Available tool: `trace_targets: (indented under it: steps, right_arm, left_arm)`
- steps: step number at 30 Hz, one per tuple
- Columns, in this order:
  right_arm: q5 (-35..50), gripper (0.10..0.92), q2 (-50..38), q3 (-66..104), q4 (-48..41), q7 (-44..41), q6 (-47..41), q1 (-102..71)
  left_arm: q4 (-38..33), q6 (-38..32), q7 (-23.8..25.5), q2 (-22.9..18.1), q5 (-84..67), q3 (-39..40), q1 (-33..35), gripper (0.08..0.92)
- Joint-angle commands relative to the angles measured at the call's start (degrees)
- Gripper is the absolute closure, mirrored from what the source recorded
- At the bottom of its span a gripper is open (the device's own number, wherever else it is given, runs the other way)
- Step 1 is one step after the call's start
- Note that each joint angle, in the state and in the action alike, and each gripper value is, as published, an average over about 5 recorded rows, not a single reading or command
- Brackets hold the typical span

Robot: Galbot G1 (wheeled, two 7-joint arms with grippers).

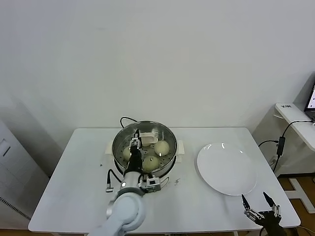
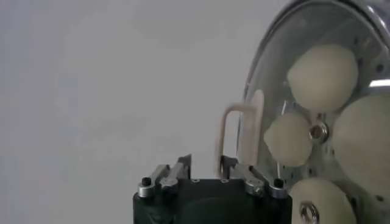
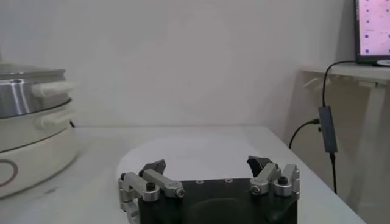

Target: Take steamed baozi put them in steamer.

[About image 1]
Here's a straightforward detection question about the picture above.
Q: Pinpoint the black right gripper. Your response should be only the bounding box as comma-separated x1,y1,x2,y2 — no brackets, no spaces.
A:
241,191,284,229

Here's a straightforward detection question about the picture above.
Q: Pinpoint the white metal floor frame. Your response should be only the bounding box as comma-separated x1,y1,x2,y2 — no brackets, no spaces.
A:
286,177,315,213

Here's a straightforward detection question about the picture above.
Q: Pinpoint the white side desk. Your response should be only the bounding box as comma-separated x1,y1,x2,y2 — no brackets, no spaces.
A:
274,102,315,158

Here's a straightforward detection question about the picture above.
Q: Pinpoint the cream electric cooker base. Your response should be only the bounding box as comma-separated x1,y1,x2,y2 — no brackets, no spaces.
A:
105,139,186,199

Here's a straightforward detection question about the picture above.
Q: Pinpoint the black cable with adapter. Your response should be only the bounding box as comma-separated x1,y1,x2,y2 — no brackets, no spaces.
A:
257,119,315,177

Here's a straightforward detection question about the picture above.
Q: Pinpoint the black laptop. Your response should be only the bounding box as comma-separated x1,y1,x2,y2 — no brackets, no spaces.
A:
304,83,315,121

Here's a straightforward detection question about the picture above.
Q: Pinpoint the white round plate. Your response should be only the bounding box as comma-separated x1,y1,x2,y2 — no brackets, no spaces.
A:
196,143,258,197

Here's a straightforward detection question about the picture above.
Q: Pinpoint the stainless steel steamer basket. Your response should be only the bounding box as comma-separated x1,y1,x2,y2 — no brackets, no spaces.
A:
112,120,178,180

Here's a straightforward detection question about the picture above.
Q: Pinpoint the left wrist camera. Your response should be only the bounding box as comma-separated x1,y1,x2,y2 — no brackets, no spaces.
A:
141,175,163,194

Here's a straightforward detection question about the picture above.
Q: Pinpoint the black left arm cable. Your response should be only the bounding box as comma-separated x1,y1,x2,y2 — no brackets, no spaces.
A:
105,168,125,193

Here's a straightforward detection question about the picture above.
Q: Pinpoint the round glass pot lid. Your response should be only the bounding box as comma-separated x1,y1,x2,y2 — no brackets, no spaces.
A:
112,120,178,174

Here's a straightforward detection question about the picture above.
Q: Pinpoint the black cooker power cord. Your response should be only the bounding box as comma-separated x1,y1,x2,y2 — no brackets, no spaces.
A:
120,117,138,128

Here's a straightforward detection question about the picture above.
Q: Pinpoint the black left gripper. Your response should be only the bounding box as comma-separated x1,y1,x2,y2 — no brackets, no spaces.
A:
126,129,146,173

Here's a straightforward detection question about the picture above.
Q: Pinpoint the white cabinet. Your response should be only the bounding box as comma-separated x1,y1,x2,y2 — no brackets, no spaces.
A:
0,118,51,223

